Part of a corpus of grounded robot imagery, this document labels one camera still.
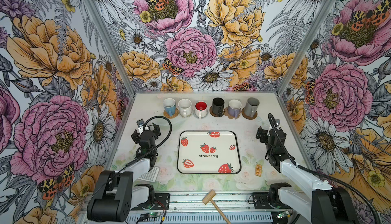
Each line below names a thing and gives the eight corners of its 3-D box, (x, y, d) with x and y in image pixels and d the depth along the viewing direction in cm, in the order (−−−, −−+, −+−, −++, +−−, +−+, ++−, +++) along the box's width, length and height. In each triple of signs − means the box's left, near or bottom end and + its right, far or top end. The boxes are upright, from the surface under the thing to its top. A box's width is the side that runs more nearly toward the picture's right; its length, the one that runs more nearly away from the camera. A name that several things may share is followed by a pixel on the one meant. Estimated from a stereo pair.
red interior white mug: (199, 121, 107) (199, 113, 100) (192, 111, 113) (192, 103, 106) (210, 116, 110) (210, 108, 103) (202, 107, 115) (203, 99, 109)
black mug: (212, 117, 108) (213, 108, 101) (211, 106, 115) (212, 97, 107) (223, 118, 108) (225, 109, 101) (222, 106, 115) (224, 97, 107)
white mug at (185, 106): (178, 120, 107) (176, 112, 99) (179, 107, 114) (178, 98, 107) (191, 120, 107) (190, 112, 99) (191, 107, 114) (191, 98, 107)
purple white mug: (228, 120, 107) (230, 112, 100) (226, 107, 115) (228, 98, 108) (240, 120, 107) (243, 112, 100) (237, 107, 115) (240, 99, 108)
